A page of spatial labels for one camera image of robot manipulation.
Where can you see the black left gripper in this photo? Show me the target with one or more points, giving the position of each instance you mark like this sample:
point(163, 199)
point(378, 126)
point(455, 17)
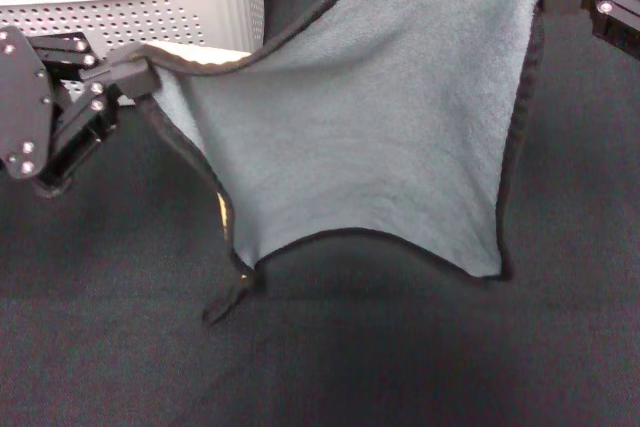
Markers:
point(22, 112)

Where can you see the yellow and grey towel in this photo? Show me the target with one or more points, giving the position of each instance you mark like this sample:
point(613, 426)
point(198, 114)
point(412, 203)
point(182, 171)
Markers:
point(375, 122)

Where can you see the grey perforated storage box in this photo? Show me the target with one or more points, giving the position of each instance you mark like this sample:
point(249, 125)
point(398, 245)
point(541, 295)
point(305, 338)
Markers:
point(200, 2)

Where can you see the black tablecloth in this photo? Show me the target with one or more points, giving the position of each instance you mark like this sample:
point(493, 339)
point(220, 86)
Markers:
point(320, 357)

